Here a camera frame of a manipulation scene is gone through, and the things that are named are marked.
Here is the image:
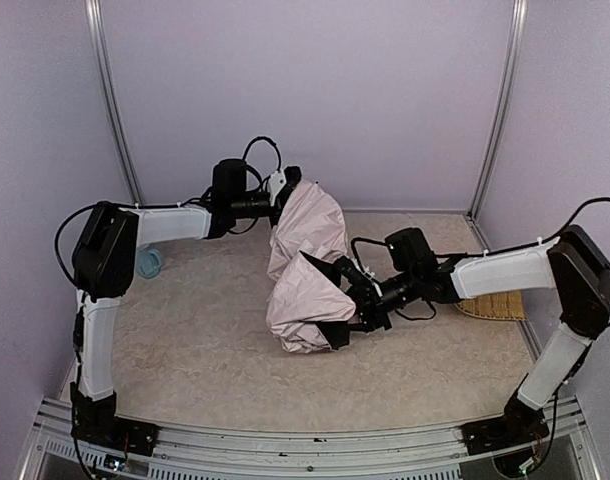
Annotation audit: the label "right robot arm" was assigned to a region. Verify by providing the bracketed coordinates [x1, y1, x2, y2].
[305, 225, 610, 411]

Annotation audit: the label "aluminium frame post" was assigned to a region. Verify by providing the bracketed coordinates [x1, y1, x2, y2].
[85, 0, 145, 205]
[468, 0, 529, 223]

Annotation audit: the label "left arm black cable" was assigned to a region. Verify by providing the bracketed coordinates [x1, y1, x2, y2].
[242, 134, 283, 176]

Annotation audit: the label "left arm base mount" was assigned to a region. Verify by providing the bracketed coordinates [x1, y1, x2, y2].
[72, 411, 159, 457]

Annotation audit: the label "aluminium front rail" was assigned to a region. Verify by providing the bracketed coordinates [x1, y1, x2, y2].
[14, 397, 605, 479]

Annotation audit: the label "woven bamboo tray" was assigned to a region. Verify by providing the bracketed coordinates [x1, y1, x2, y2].
[455, 291, 526, 321]

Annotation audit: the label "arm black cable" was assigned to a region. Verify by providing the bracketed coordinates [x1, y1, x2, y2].
[529, 196, 610, 251]
[242, 134, 283, 176]

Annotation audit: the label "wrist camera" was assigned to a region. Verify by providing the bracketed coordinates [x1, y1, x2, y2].
[333, 256, 378, 295]
[263, 166, 302, 197]

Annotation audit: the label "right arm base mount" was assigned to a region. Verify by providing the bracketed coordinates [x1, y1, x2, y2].
[461, 410, 550, 455]

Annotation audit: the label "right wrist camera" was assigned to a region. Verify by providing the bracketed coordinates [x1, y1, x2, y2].
[333, 256, 378, 295]

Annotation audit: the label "left aluminium frame post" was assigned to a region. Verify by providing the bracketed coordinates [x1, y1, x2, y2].
[85, 0, 145, 205]

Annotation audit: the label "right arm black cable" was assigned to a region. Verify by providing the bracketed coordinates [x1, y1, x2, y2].
[529, 196, 610, 251]

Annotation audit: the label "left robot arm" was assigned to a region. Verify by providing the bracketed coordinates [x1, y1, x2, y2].
[66, 159, 302, 404]

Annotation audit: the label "light blue enamel mug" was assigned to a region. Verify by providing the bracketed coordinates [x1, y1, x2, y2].
[136, 247, 163, 279]

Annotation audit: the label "right aluminium frame post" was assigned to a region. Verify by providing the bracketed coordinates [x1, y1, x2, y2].
[468, 0, 529, 223]

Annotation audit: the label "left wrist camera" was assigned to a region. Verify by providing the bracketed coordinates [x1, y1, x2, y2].
[263, 166, 302, 197]

